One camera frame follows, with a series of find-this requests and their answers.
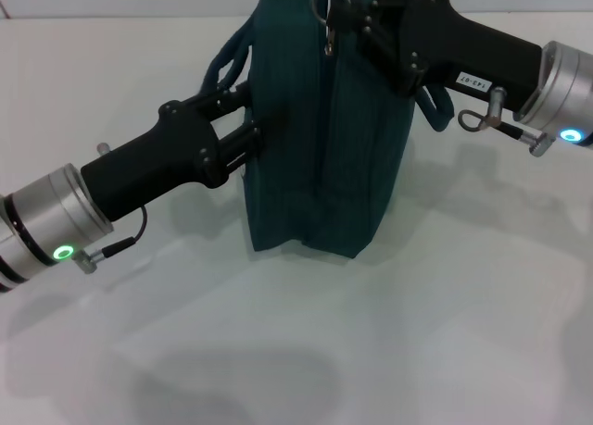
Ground dark teal insulated lunch bag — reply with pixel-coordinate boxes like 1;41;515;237
199;0;456;260

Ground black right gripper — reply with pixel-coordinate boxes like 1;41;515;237
329;0;544;116

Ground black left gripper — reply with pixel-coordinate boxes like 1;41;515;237
81;82;266;222

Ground dark left wrist cable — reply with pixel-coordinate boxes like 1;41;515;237
71;142;149;274

